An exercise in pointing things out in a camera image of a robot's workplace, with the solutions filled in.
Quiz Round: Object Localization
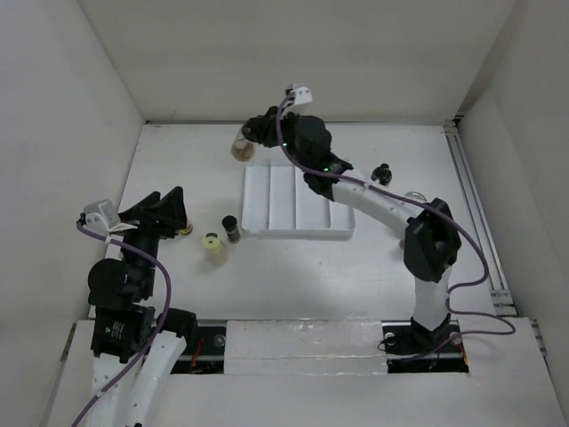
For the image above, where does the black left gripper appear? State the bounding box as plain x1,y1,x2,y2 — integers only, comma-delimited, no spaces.
111,184,186,294

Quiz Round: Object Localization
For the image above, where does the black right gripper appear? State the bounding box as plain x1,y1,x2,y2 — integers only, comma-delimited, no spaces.
250,104,311,173

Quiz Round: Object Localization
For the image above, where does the black-capped grinder brown spice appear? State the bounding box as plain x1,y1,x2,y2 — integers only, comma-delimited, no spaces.
231,125,257,162

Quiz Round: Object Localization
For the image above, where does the yellow label sauce bottle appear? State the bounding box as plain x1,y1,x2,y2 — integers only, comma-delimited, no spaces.
178,220,194,236

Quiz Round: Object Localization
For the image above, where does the black-lid dark spice bottle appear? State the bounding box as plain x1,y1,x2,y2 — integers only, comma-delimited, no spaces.
221,215,241,244

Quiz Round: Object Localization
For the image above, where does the black-capped grinder pale spice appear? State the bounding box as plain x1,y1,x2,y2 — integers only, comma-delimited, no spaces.
371,163,393,187

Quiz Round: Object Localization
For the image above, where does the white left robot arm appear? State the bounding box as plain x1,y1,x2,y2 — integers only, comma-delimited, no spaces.
73,186,198,426

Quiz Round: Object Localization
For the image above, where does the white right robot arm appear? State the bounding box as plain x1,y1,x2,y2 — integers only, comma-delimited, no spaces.
241,107,461,353

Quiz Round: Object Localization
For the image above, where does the white divided organizer tray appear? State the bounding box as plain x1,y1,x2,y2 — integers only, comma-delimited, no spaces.
241,164,356,240

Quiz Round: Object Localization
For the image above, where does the yellow-lid beige spice bottle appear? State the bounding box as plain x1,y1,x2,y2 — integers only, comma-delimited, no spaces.
202,232,228,267

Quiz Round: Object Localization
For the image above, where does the silver-lid glass jar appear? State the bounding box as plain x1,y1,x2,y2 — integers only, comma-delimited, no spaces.
405,191,427,203

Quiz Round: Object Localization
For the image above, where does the white foam front board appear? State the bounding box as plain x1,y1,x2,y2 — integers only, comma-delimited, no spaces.
44,316,557,427

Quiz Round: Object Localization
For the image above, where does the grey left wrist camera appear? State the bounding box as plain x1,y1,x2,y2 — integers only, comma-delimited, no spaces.
84,199,121,234

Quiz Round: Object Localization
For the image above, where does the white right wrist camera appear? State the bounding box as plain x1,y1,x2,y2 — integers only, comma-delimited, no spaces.
285,84,313,107

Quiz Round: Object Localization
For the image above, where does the aluminium rail right side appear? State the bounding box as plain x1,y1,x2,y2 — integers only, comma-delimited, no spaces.
443,120,518,318

